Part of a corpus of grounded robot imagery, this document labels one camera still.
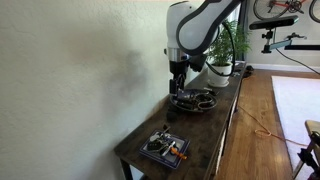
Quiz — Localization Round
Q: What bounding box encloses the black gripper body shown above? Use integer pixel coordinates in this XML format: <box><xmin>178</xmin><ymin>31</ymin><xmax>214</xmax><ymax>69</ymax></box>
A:
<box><xmin>169</xmin><ymin>55</ymin><xmax>189</xmax><ymax>89</ymax></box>

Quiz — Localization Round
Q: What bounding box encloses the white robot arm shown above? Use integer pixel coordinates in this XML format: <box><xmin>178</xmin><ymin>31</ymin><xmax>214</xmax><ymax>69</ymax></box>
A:
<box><xmin>164</xmin><ymin>0</ymin><xmax>243</xmax><ymax>95</ymax></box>

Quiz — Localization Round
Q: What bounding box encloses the blue white square tray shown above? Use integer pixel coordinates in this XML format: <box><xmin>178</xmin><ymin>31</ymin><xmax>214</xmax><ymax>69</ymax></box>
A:
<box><xmin>140</xmin><ymin>130</ymin><xmax>190</xmax><ymax>169</ymax></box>

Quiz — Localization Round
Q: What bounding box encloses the dark round bowl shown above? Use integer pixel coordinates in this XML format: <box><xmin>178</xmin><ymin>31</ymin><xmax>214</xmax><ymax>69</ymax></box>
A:
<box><xmin>170</xmin><ymin>89</ymin><xmax>218</xmax><ymax>113</ymax></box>

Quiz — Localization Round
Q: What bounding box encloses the white plant pot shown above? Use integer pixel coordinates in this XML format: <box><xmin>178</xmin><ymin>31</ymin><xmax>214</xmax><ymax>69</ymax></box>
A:
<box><xmin>207</xmin><ymin>63</ymin><xmax>232</xmax><ymax>88</ymax></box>

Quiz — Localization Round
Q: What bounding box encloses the dark wooden console table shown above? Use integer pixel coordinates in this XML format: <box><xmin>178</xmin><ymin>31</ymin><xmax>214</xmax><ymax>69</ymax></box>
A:
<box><xmin>114</xmin><ymin>74</ymin><xmax>243</xmax><ymax>180</ymax></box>

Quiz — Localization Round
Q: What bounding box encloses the green potted plant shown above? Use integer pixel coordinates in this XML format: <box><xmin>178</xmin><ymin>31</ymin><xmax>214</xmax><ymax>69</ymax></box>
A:
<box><xmin>207</xmin><ymin>20</ymin><xmax>251</xmax><ymax>66</ymax></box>

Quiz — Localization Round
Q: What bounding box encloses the bunch of keys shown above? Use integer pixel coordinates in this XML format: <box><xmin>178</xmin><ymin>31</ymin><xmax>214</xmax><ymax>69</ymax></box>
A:
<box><xmin>147</xmin><ymin>125</ymin><xmax>176</xmax><ymax>157</ymax></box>

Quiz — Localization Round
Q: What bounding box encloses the black key fob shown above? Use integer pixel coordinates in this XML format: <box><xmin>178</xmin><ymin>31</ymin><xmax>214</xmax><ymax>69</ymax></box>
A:
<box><xmin>147</xmin><ymin>142</ymin><xmax>162</xmax><ymax>151</ymax></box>

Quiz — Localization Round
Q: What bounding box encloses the white rug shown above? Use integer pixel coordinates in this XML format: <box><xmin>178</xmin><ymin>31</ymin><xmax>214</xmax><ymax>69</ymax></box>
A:
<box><xmin>271</xmin><ymin>76</ymin><xmax>320</xmax><ymax>168</ymax></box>

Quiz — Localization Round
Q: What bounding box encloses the light wooden stool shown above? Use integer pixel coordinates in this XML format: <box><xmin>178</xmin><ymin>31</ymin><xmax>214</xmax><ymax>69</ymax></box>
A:
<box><xmin>292</xmin><ymin>120</ymin><xmax>320</xmax><ymax>180</ymax></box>

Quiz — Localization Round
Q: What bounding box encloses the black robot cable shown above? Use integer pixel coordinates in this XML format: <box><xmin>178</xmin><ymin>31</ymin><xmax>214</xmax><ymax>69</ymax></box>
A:
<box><xmin>203</xmin><ymin>20</ymin><xmax>237</xmax><ymax>78</ymax></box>

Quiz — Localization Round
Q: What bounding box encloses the orange handled tool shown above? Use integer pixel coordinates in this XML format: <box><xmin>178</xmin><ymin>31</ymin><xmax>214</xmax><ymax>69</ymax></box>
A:
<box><xmin>170</xmin><ymin>147</ymin><xmax>187</xmax><ymax>160</ymax></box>

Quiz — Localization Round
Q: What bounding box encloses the black camera on stand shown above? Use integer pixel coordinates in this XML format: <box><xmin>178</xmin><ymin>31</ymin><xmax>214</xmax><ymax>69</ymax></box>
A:
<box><xmin>249</xmin><ymin>15</ymin><xmax>299</xmax><ymax>54</ymax></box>

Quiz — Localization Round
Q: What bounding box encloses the orange extension cord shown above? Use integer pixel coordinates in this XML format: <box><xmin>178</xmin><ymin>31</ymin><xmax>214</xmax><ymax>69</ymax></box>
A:
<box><xmin>237</xmin><ymin>104</ymin><xmax>309</xmax><ymax>148</ymax></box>

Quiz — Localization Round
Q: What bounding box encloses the red bicycle on wall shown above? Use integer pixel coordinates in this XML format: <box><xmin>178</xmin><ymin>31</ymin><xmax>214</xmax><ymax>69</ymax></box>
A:
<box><xmin>253</xmin><ymin>0</ymin><xmax>320</xmax><ymax>23</ymax></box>

